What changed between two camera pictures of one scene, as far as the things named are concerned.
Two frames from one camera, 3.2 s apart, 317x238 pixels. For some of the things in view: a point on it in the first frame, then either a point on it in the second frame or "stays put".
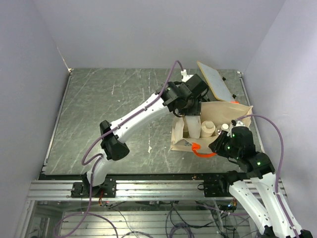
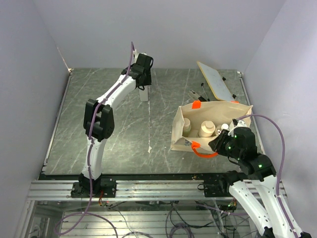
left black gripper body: [193, 107] -> [148, 81]
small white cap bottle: [225, 127] stays put
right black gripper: [216, 146] stays put
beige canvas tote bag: [220, 113] stays put
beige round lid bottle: [207, 129] stays put
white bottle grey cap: [194, 126] -> [143, 94]
